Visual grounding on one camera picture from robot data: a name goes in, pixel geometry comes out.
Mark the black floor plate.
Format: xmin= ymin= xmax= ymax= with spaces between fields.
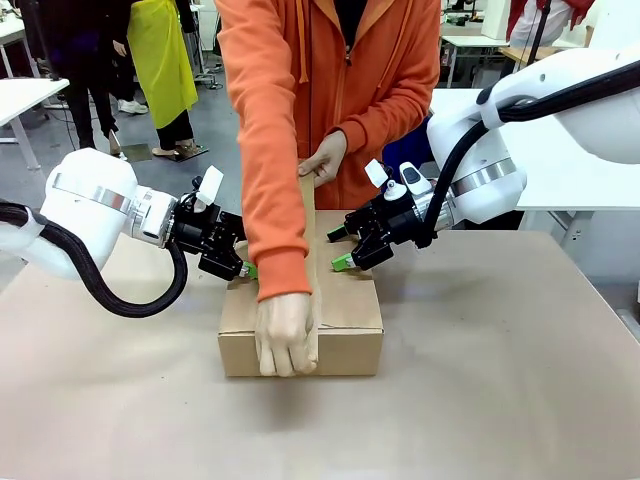
xmin=168 ymin=142 xmax=209 ymax=162

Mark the person's left hand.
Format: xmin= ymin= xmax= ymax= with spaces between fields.
xmin=297 ymin=130 xmax=349 ymax=189

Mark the person's left forearm orange sleeve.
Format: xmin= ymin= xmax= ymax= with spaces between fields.
xmin=338 ymin=89 xmax=437 ymax=157

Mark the person's torso orange hoodie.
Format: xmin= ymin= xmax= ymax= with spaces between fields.
xmin=213 ymin=0 xmax=442 ymax=211

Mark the bystander in red white clothes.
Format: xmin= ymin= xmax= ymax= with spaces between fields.
xmin=504 ymin=0 xmax=597 ymax=50

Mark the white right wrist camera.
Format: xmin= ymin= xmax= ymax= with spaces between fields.
xmin=364 ymin=160 xmax=389 ymax=190

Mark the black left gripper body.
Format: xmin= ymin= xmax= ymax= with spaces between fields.
xmin=171 ymin=203 xmax=247 ymax=282

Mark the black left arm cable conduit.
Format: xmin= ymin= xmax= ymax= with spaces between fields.
xmin=0 ymin=199 xmax=189 ymax=319

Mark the bystander in yellow apron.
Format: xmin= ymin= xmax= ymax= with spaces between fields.
xmin=112 ymin=0 xmax=200 ymax=157

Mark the bystander in black clothes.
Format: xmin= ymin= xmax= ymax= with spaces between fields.
xmin=37 ymin=0 xmax=122 ymax=154

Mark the white table with metal legs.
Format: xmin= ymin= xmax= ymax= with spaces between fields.
xmin=0 ymin=77 xmax=71 ymax=171

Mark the white background workbench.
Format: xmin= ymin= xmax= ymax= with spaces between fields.
xmin=439 ymin=33 xmax=512 ymax=89

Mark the brown cardboard box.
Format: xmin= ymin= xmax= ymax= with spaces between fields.
xmin=217 ymin=209 xmax=386 ymax=379

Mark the black tripod pole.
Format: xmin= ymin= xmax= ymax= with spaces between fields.
xmin=527 ymin=0 xmax=554 ymax=65

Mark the person's right forearm orange sleeve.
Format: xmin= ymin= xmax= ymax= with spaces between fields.
xmin=237 ymin=119 xmax=314 ymax=304

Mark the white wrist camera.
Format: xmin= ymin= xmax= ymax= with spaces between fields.
xmin=364 ymin=160 xmax=389 ymax=190
xmin=194 ymin=165 xmax=225 ymax=211

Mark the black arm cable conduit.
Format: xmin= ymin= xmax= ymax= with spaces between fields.
xmin=0 ymin=199 xmax=189 ymax=319
xmin=414 ymin=64 xmax=640 ymax=250

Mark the person's right hand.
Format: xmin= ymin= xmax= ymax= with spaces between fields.
xmin=254 ymin=292 xmax=319 ymax=378

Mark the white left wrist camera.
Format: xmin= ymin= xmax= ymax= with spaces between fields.
xmin=194 ymin=165 xmax=225 ymax=211

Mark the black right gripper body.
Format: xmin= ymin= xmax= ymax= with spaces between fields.
xmin=344 ymin=192 xmax=427 ymax=272

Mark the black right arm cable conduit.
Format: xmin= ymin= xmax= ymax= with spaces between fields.
xmin=414 ymin=64 xmax=640 ymax=250

